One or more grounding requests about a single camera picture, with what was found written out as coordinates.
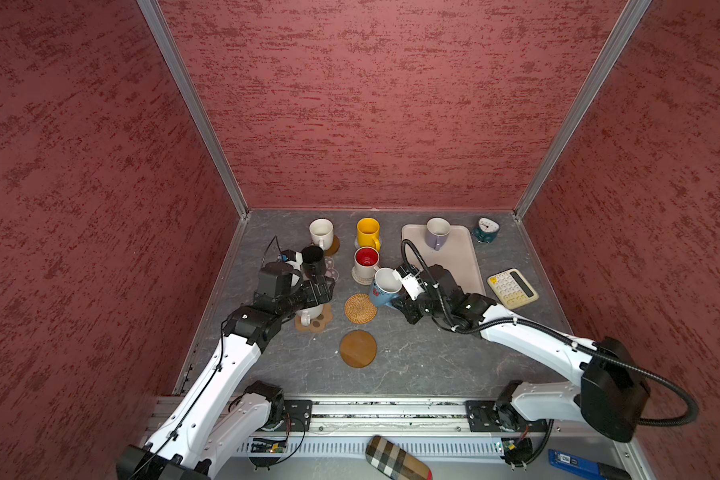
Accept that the pink flower coaster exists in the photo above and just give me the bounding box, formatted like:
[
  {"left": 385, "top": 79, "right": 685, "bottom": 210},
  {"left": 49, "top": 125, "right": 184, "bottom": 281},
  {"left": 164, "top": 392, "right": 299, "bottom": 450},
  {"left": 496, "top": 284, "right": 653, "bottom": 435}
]
[{"left": 324, "top": 257, "right": 339, "bottom": 281}]

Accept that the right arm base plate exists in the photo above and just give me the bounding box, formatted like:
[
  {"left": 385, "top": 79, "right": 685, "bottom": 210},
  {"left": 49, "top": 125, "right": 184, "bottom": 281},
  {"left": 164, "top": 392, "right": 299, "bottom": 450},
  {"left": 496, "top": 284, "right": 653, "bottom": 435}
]
[{"left": 465, "top": 400, "right": 548, "bottom": 434}]

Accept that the blue tool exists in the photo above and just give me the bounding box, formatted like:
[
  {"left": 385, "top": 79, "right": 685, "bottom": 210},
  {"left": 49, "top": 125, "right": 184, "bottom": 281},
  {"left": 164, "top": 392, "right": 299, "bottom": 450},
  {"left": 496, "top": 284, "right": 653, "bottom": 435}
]
[{"left": 549, "top": 449, "right": 632, "bottom": 480}]

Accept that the brown wooden round coaster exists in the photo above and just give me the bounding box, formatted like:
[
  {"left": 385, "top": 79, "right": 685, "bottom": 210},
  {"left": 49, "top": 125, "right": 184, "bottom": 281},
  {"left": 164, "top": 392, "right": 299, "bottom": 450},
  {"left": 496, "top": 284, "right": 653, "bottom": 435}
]
[{"left": 339, "top": 330, "right": 377, "bottom": 369}]

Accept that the yellow mug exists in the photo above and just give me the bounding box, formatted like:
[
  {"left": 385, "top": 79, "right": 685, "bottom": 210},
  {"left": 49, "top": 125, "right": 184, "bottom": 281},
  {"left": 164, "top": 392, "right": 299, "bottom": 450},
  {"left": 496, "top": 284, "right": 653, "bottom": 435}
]
[{"left": 356, "top": 217, "right": 381, "bottom": 251}]

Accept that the red interior mug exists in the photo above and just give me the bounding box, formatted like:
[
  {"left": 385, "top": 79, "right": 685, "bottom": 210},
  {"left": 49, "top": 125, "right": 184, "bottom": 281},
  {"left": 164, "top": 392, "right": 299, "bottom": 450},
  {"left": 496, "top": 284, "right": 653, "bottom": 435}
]
[{"left": 353, "top": 247, "right": 380, "bottom": 280}]

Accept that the cork paw print coaster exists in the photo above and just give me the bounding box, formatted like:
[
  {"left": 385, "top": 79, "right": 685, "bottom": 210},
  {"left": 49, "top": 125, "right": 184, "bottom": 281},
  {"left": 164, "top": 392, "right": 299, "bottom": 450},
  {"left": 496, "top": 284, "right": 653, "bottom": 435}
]
[{"left": 294, "top": 304, "right": 334, "bottom": 333}]

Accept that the dark amber round coaster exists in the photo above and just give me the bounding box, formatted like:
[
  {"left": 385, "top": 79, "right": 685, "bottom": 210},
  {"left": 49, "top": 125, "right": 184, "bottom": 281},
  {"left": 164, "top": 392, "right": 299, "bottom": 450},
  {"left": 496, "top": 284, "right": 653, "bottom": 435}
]
[{"left": 325, "top": 235, "right": 341, "bottom": 256}]

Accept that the beige tray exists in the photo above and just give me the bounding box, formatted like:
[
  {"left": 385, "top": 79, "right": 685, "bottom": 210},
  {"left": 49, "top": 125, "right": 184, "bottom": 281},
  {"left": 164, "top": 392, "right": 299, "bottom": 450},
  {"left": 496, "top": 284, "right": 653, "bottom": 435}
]
[{"left": 401, "top": 224, "right": 486, "bottom": 295}]

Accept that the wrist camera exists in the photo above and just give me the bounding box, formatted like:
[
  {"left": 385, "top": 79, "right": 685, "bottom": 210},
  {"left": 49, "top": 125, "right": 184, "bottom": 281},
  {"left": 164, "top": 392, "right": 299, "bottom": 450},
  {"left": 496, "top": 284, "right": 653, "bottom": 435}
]
[
  {"left": 395, "top": 264, "right": 425, "bottom": 300},
  {"left": 279, "top": 250, "right": 303, "bottom": 286}
]

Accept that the teal cat mug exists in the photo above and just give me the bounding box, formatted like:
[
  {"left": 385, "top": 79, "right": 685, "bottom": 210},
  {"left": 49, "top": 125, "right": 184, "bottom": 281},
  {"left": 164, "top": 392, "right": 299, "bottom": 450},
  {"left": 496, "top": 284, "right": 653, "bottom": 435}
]
[{"left": 473, "top": 217, "right": 501, "bottom": 243}]

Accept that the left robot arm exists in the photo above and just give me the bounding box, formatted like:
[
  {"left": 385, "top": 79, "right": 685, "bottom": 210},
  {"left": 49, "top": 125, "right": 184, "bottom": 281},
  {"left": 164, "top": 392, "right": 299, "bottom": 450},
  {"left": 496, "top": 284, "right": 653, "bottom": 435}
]
[{"left": 116, "top": 261, "right": 336, "bottom": 479}]

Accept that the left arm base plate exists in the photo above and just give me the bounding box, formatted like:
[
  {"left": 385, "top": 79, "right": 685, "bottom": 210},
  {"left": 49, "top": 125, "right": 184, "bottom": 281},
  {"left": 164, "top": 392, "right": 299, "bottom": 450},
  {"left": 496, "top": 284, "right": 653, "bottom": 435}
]
[{"left": 267, "top": 399, "right": 314, "bottom": 432}]

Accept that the rattan round coaster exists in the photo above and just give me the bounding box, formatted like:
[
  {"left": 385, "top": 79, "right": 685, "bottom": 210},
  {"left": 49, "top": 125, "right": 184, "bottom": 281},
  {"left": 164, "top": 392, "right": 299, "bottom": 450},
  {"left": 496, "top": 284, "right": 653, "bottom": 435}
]
[{"left": 344, "top": 294, "right": 378, "bottom": 325}]

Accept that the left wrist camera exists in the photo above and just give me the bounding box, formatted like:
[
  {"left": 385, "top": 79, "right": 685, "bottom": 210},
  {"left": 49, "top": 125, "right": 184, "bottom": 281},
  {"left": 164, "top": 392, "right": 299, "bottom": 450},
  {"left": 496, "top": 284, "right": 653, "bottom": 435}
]
[{"left": 279, "top": 250, "right": 303, "bottom": 286}]

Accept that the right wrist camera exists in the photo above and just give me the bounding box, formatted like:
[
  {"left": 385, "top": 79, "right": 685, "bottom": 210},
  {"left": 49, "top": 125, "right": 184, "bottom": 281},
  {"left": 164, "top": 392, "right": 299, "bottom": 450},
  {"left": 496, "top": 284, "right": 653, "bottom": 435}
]
[{"left": 395, "top": 264, "right": 425, "bottom": 300}]

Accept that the multicolour woven round coaster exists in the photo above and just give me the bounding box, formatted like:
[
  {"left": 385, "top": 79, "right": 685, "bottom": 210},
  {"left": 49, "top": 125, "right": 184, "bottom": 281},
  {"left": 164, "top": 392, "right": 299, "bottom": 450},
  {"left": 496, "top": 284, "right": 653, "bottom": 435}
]
[{"left": 351, "top": 267, "right": 373, "bottom": 286}]

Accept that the white mug back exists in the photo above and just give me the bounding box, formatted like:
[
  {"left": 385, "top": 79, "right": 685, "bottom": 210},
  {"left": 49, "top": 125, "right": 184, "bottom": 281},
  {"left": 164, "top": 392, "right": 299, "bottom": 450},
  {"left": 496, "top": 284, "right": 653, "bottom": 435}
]
[{"left": 425, "top": 217, "right": 451, "bottom": 251}]

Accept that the plaid case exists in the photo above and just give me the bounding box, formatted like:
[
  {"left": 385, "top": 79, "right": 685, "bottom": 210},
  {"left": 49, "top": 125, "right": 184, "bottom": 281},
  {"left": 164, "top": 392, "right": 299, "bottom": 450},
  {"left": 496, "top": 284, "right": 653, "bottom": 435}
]
[{"left": 365, "top": 436, "right": 433, "bottom": 480}]

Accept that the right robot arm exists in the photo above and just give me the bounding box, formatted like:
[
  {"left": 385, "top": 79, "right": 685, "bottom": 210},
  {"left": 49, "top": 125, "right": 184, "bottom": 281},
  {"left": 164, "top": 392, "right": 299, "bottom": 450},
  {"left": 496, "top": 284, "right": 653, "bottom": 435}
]
[{"left": 392, "top": 262, "right": 700, "bottom": 443}]

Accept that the yellow calculator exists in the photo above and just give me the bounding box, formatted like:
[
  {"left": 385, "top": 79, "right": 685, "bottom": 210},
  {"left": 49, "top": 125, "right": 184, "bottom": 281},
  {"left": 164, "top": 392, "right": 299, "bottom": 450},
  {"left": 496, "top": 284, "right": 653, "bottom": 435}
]
[{"left": 487, "top": 268, "right": 539, "bottom": 310}]

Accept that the white blue mug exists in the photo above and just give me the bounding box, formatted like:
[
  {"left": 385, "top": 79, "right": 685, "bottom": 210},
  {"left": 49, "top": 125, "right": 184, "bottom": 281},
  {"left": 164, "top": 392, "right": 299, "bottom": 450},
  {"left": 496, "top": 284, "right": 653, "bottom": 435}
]
[{"left": 369, "top": 267, "right": 403, "bottom": 308}]

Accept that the black mug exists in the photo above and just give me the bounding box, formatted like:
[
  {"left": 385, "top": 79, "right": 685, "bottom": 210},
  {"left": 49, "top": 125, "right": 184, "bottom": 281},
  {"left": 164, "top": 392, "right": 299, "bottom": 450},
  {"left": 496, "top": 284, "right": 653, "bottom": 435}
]
[{"left": 301, "top": 245, "right": 327, "bottom": 278}]

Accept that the white mug with handle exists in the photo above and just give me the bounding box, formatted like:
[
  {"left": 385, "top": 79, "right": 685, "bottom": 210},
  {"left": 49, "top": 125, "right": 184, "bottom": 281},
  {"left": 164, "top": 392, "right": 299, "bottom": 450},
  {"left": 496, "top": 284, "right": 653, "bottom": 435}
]
[{"left": 309, "top": 218, "right": 335, "bottom": 251}]

